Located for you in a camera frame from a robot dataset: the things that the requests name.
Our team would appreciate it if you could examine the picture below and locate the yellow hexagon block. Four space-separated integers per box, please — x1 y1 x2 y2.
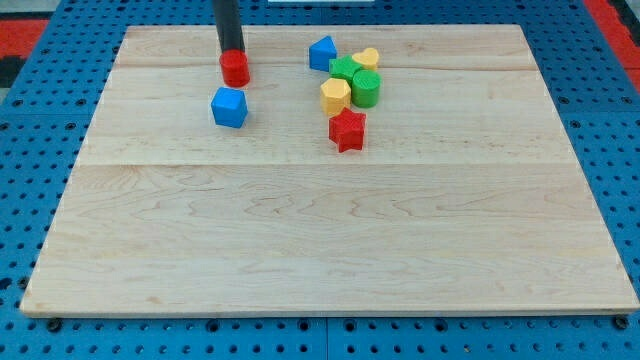
320 78 351 116

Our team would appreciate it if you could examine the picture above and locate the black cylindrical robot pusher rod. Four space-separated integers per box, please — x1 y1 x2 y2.
212 0 245 52

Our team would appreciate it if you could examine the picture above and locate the blue cube block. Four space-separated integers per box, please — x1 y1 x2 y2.
211 87 248 128

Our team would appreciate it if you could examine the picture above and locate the green cylinder block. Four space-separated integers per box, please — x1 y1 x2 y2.
352 70 381 108

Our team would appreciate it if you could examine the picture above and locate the light wooden board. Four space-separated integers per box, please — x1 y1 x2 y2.
20 25 639 318

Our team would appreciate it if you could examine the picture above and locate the red cylinder block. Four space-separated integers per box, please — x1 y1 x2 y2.
219 49 250 88

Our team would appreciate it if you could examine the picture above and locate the blue triangle block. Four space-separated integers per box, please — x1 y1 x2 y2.
308 36 338 72

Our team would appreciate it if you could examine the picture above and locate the yellow heart block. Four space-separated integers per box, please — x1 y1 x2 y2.
352 47 380 71

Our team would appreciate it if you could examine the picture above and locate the red star block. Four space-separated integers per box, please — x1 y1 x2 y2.
328 108 366 153

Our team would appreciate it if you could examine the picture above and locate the green star block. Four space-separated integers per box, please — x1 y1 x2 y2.
329 55 363 85

